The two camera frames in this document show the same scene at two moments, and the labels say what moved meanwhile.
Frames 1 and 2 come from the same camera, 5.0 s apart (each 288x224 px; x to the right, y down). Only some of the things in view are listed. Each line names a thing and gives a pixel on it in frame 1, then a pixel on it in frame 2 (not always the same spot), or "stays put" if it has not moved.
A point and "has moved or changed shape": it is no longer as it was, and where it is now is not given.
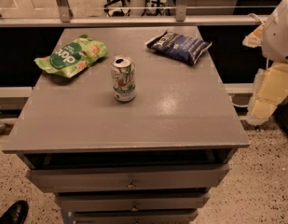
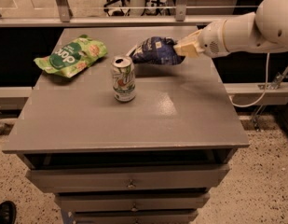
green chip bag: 73,56 stays put
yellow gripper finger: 270,84 -> 189,49
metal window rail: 180,19 stays put
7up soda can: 124,77 stays put
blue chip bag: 181,48 has moved or changed shape
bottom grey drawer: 134,217 stays put
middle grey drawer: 131,203 stays put
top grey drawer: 130,177 stays put
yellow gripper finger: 254,38 -> 189,39
